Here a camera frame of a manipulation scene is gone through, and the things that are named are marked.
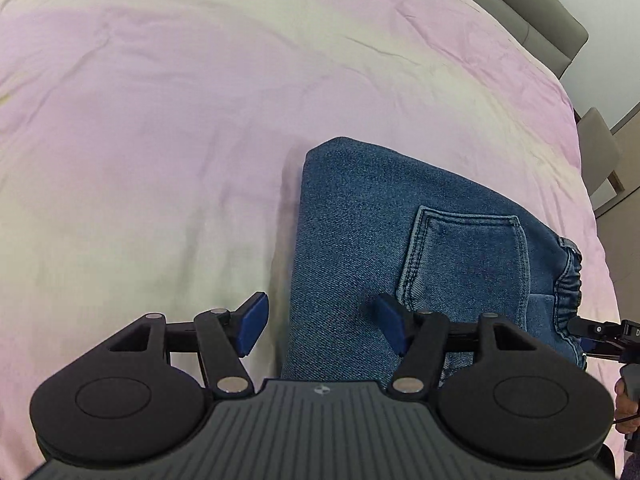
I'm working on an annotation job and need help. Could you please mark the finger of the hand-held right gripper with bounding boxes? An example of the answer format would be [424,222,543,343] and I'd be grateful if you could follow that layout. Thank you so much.
[580,341,624,362]
[566,315,624,344]

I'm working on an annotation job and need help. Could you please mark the blue denim pants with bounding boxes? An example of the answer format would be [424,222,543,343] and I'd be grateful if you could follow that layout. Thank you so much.
[279,135,592,392]

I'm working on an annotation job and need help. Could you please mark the grey upholstered chair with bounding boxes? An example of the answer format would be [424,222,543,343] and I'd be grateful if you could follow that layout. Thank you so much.
[575,106,625,212]

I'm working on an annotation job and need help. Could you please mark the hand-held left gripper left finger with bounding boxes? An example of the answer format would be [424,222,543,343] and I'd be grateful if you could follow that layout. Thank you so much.
[107,291,271,395]

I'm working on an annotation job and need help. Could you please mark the grey upholstered headboard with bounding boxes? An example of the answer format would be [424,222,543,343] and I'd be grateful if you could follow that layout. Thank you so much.
[360,0,591,79]

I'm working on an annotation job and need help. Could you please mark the person's right hand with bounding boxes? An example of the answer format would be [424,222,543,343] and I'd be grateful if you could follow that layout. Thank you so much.
[614,377,640,435]

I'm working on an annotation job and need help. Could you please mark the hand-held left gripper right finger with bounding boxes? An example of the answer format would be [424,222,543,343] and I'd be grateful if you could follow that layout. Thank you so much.
[375,293,544,402]

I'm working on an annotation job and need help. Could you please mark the pink bed sheet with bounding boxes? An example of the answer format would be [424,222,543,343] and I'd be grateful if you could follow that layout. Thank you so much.
[0,0,624,480]

